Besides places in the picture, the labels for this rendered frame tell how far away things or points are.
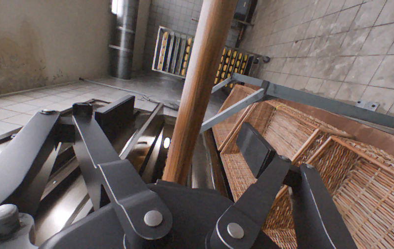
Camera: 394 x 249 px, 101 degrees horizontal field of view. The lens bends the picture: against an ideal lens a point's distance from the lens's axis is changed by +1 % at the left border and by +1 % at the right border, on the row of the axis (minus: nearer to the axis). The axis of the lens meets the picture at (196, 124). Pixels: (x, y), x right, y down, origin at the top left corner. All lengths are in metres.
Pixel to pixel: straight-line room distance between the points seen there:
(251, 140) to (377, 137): 0.63
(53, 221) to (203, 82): 0.73
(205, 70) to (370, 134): 0.69
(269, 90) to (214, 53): 0.45
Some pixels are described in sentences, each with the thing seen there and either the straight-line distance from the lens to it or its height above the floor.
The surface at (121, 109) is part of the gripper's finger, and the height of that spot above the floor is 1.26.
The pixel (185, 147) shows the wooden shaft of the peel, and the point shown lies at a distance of 0.19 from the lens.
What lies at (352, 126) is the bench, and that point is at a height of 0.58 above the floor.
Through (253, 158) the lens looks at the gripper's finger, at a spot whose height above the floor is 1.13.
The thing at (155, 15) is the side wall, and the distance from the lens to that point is 5.36.
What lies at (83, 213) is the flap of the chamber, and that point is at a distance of 0.60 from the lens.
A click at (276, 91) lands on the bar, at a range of 0.61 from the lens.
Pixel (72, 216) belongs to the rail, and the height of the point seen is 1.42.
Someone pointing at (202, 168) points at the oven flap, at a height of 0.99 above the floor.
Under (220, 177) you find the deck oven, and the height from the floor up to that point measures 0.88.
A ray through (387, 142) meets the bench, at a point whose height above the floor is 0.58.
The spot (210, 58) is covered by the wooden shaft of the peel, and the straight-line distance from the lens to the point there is 0.16.
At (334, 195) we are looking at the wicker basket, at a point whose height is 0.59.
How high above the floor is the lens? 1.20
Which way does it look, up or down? 7 degrees down
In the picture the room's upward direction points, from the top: 77 degrees counter-clockwise
